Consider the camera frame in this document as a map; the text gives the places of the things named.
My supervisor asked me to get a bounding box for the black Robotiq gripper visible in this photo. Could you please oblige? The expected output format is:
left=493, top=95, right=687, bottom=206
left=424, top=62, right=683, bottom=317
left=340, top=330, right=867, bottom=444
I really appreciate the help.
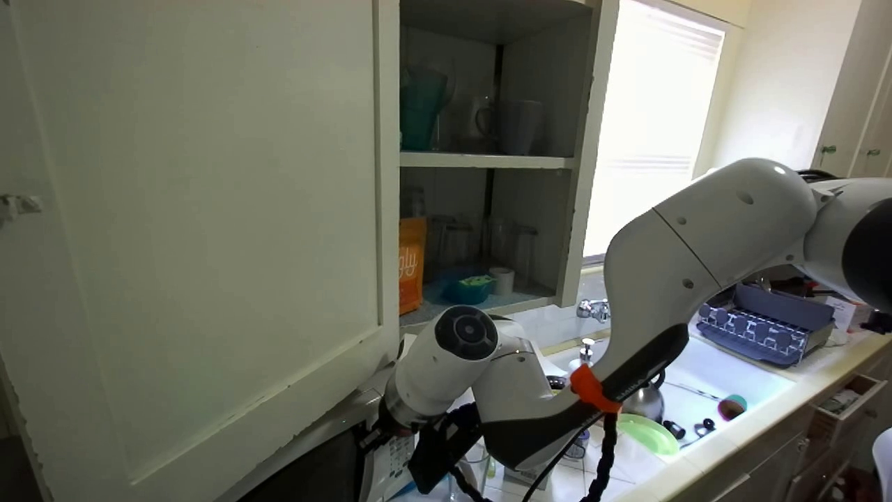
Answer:
left=405, top=398, right=488, bottom=496

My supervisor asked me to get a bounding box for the closed white cabinet door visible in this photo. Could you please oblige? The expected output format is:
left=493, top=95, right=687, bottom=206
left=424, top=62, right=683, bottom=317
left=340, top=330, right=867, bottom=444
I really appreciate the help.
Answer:
left=0, top=0, right=405, bottom=502

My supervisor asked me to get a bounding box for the open white cabinet door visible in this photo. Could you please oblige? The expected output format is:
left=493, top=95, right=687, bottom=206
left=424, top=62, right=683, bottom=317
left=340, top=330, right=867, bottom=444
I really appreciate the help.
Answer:
left=555, top=0, right=624, bottom=309

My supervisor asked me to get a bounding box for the teal bowl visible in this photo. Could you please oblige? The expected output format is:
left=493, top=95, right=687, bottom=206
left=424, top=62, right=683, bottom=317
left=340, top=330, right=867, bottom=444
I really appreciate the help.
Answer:
left=440, top=270, right=500, bottom=309

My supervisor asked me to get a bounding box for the chrome pump dispenser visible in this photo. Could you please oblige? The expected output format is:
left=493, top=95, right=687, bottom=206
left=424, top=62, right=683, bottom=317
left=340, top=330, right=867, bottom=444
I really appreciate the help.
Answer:
left=576, top=334, right=601, bottom=370

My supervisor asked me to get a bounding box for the small white cup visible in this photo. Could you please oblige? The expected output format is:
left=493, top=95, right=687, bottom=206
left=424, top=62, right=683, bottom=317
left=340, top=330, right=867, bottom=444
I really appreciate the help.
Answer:
left=488, top=264, right=518, bottom=302

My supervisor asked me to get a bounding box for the orange box in cabinet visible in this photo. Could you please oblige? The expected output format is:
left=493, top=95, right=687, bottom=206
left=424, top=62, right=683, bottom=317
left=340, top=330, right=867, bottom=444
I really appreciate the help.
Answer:
left=398, top=213, right=432, bottom=317

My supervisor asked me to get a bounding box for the chrome sink faucet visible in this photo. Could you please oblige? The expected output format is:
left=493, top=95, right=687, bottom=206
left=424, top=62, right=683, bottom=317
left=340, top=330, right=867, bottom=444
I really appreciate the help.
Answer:
left=576, top=293, right=613, bottom=327

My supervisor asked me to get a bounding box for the metal kettle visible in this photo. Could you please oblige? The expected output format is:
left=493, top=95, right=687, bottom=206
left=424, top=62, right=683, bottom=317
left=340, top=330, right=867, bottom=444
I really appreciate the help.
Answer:
left=621, top=374, right=669, bottom=423

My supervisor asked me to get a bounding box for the green plate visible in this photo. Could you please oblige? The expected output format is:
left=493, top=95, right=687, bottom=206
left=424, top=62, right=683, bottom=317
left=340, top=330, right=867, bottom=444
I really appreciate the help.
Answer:
left=613, top=411, right=687, bottom=461

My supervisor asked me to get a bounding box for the small coloured ball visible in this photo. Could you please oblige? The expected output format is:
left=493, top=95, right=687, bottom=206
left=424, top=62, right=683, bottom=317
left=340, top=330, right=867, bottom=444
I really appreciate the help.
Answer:
left=713, top=390, right=751, bottom=423

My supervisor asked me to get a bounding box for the clear plastic cup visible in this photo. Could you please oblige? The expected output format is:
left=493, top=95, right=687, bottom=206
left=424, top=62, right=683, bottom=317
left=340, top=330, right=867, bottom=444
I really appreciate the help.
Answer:
left=493, top=95, right=549, bottom=160

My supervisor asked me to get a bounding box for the teal glass jar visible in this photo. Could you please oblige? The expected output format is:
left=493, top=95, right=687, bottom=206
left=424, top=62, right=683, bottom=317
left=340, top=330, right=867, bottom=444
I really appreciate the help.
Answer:
left=398, top=65, right=453, bottom=157

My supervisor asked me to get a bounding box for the blue dish rack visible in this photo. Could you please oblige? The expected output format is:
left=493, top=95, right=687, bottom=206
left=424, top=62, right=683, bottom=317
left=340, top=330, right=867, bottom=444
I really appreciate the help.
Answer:
left=694, top=278, right=840, bottom=370

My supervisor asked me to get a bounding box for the white slatted window blind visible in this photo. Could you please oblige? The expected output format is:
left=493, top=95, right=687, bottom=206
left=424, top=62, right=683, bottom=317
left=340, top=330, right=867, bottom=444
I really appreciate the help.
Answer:
left=581, top=0, right=730, bottom=263

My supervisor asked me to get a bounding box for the tall white cabinet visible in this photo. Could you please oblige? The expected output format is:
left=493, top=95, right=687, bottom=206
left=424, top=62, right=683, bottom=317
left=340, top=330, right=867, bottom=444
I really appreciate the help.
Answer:
left=811, top=0, right=892, bottom=182

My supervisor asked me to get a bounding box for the orange strap on arm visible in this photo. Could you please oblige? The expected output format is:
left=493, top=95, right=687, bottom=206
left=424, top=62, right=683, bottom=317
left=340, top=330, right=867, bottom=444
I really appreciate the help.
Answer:
left=566, top=360, right=624, bottom=419

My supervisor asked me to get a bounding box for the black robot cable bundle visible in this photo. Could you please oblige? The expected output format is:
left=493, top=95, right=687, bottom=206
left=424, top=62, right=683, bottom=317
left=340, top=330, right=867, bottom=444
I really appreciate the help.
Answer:
left=518, top=405, right=624, bottom=502

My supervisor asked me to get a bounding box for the wall cabinet with shelves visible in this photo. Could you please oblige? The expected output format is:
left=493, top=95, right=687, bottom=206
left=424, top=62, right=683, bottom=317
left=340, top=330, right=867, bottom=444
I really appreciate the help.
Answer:
left=396, top=0, right=608, bottom=327

